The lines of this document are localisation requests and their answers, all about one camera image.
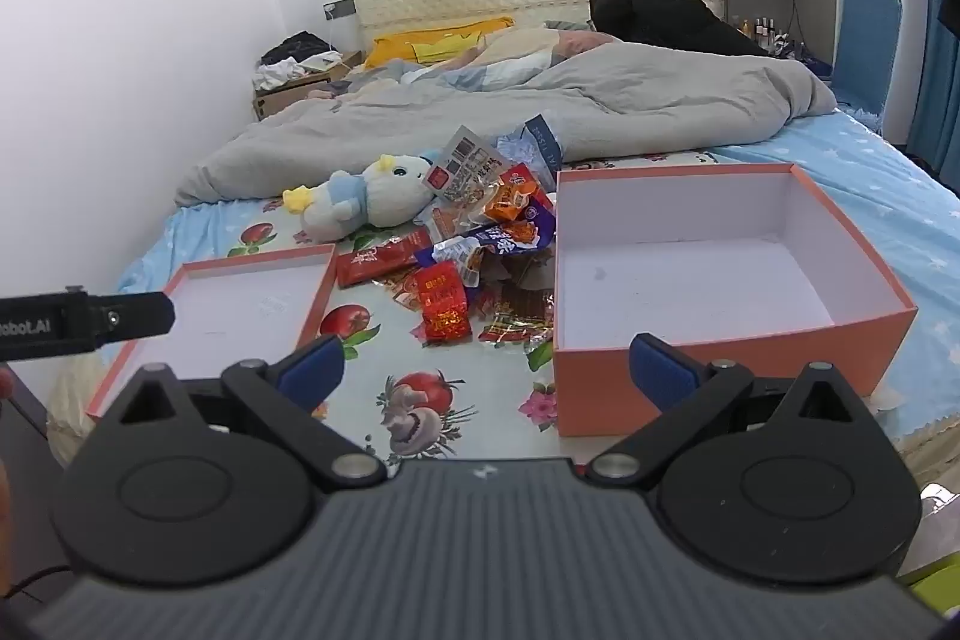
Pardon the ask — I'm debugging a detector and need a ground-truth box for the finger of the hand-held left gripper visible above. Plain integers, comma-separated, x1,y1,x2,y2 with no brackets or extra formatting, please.
90,293,178,342

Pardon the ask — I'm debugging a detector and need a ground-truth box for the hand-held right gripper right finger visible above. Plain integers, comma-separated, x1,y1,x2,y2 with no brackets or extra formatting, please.
585,332,871,489

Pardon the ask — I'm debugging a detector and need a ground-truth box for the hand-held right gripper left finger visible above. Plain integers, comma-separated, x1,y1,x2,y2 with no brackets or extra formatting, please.
111,334,388,491

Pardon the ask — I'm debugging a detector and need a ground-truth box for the orange cardboard box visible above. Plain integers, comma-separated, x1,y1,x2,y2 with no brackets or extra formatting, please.
553,162,918,438

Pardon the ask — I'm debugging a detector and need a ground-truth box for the dark red snack packet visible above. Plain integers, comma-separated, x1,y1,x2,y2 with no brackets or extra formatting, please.
335,233,436,289

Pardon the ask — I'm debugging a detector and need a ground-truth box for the shiny red snack packet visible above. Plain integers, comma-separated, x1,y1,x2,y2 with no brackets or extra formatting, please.
412,261,474,347

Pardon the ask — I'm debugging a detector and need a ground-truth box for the blue snack packet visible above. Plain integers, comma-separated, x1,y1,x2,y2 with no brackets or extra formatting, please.
433,206,560,281

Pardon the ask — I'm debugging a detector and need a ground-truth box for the fruit printed mat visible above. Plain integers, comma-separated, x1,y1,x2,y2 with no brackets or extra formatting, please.
112,149,725,462

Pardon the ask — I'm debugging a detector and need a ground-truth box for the orange box lid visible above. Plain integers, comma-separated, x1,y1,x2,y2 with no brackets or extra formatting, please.
86,242,338,420

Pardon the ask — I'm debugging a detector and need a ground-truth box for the white and blue plush toy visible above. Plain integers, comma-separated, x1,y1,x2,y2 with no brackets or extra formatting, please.
282,152,443,241

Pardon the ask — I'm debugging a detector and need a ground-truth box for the pile of mixed snack packets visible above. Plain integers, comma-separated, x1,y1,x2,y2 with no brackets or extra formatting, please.
375,164,560,356

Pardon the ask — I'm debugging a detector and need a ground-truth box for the clear grey label snack packet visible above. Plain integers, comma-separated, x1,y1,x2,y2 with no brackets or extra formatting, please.
423,124,503,236

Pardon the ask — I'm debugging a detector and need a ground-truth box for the brown cardboard box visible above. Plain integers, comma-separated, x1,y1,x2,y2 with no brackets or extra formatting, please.
253,51,365,123

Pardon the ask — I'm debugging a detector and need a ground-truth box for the grey duvet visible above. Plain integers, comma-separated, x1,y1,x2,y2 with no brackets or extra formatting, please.
174,40,838,211

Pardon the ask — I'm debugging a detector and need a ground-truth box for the blue star bed sheet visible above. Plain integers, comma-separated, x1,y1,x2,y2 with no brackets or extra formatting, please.
112,110,960,440

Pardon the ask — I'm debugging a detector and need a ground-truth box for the pile of clothes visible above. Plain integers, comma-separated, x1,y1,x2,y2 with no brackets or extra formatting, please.
251,31,343,91

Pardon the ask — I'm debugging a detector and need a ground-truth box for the yellow pillow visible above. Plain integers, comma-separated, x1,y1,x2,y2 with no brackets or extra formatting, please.
364,16,517,68

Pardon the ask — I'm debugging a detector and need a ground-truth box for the patchwork quilt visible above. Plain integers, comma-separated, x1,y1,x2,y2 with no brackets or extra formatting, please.
352,25,617,94

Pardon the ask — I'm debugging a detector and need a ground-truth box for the row of small bottles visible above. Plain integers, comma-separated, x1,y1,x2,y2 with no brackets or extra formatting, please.
730,13,797,58

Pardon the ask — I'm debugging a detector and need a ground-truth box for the black jacket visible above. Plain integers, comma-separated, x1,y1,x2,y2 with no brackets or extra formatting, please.
589,0,774,58

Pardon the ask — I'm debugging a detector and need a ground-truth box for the blue chair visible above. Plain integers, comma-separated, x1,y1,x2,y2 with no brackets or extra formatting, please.
831,0,904,143

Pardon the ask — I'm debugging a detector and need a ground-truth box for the blue curtain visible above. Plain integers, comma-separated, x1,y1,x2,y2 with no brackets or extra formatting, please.
903,0,960,200

